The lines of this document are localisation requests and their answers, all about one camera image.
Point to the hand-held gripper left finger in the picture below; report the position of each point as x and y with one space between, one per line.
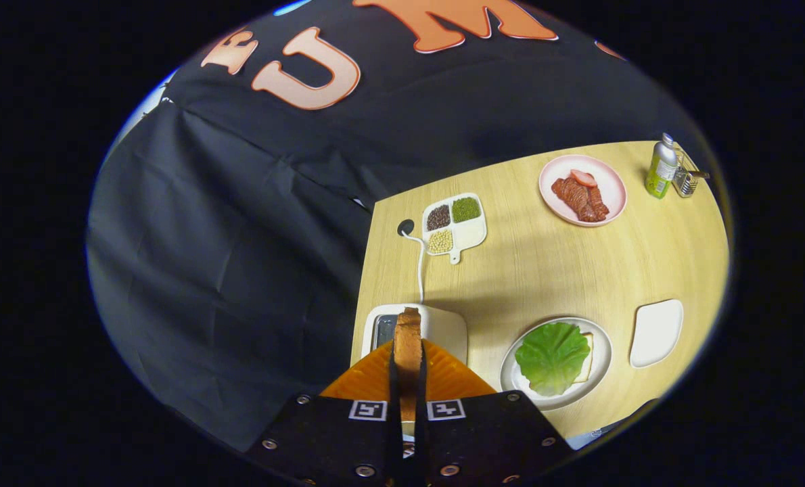
335 439

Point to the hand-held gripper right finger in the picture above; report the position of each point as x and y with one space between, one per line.
484 439

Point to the green lettuce leaf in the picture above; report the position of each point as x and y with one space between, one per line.
551 358

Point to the brown toast slice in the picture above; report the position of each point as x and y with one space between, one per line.
408 345

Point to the white toaster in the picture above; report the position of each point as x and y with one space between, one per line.
443 328

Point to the white bread slice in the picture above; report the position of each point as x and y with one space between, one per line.
586 368

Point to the white oval plate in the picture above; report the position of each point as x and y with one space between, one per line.
602 352

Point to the pile of yellow beans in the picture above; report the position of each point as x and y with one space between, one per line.
440 241

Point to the white rounded rectangular dish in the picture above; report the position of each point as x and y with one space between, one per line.
656 333

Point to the white divided tray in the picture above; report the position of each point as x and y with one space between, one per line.
470 233

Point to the pile of brown beans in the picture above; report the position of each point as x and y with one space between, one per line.
438 218

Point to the pile of green beans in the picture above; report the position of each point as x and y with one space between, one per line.
466 210

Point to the dark brown meat slice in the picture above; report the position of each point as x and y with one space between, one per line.
599 203
571 196

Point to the red sausage slice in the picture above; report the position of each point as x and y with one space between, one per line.
584 178

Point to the pink round plate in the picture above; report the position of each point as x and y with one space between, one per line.
612 186

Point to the silver green drink bottle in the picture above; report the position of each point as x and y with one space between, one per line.
661 169

